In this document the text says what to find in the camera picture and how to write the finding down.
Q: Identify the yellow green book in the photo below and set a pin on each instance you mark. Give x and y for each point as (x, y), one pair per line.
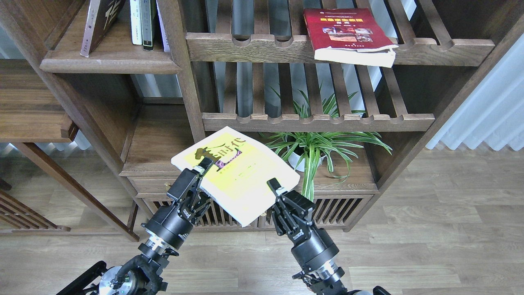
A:
(238, 179)

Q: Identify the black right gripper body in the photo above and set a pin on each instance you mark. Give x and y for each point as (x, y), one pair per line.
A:
(313, 249)

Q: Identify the white curtain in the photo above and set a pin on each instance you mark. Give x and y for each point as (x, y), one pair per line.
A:
(493, 113)

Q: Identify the red book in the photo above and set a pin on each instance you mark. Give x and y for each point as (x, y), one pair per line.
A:
(349, 36)

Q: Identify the dark green upright book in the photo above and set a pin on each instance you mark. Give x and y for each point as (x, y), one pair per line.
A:
(148, 14)

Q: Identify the maroon book white characters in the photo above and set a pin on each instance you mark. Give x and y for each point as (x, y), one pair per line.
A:
(101, 15)

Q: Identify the dark wooden bookshelf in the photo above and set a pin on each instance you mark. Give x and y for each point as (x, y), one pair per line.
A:
(255, 72)

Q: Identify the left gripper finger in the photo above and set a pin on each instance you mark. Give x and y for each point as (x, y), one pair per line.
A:
(204, 166)

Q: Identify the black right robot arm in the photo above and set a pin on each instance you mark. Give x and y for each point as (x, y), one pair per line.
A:
(326, 284)

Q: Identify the wooden side table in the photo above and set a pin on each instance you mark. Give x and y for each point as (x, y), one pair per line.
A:
(30, 114)

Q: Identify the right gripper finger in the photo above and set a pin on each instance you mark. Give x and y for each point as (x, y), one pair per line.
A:
(276, 187)

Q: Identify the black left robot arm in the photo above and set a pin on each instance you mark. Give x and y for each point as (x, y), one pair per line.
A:
(141, 275)

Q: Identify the white plant pot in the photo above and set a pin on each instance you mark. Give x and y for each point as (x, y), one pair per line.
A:
(300, 157)

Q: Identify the white upright book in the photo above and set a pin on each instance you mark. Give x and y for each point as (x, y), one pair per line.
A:
(136, 22)

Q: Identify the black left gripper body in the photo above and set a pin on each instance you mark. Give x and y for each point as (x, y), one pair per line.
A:
(170, 226)

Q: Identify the white book behind post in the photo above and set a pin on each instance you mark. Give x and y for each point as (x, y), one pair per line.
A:
(164, 36)

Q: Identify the green spider plant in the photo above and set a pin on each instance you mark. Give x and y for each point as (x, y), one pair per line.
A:
(338, 143)

